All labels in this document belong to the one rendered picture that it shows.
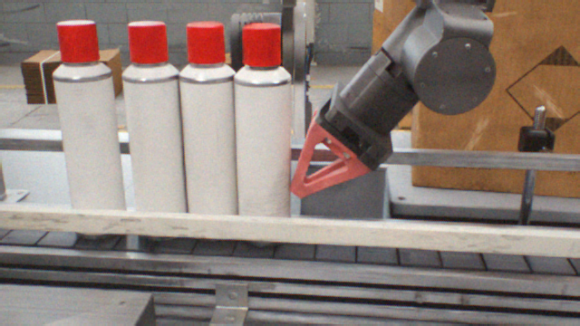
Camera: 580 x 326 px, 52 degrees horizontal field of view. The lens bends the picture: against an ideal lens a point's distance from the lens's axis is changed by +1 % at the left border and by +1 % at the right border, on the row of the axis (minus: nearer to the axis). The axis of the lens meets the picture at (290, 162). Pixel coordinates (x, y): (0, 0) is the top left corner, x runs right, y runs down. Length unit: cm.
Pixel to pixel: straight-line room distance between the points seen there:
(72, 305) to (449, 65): 34
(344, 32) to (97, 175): 558
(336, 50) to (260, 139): 560
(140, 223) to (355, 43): 562
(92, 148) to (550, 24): 52
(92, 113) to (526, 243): 40
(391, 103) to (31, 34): 616
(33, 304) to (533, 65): 59
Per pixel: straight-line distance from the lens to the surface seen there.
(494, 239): 55
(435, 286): 55
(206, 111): 53
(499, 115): 77
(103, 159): 58
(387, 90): 50
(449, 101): 44
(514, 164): 60
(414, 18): 51
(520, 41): 76
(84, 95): 56
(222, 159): 55
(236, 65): 163
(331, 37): 609
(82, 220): 59
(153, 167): 56
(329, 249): 57
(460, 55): 43
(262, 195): 54
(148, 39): 54
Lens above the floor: 115
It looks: 20 degrees down
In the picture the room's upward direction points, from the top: straight up
